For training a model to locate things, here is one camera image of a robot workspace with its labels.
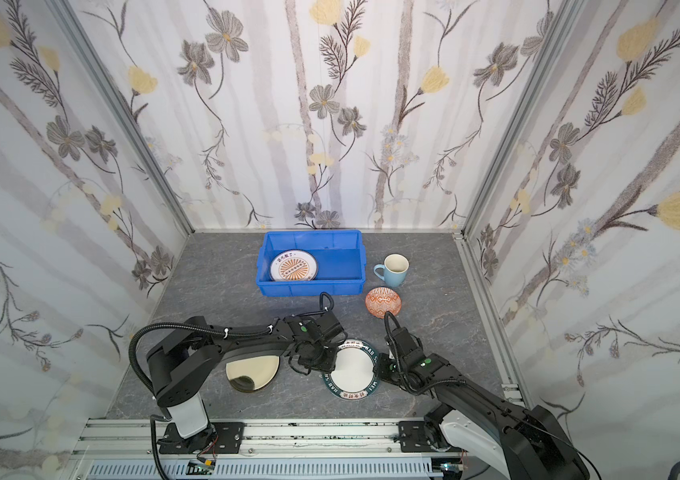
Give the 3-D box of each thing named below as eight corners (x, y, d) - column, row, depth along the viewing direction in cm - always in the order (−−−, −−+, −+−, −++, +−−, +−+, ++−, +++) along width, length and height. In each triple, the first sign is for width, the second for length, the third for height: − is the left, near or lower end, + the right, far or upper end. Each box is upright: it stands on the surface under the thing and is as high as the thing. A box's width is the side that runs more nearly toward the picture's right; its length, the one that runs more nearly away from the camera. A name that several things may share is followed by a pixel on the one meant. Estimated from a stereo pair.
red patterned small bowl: (366, 318, 98) (367, 311, 94) (365, 293, 104) (366, 286, 101) (400, 318, 98) (402, 312, 95) (397, 293, 104) (399, 286, 101)
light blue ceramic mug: (374, 287, 106) (377, 270, 98) (373, 270, 111) (376, 253, 103) (405, 287, 106) (410, 271, 98) (402, 270, 111) (407, 253, 103)
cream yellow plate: (225, 392, 83) (220, 387, 79) (233, 360, 89) (228, 355, 85) (276, 392, 83) (274, 387, 80) (281, 361, 89) (278, 355, 85)
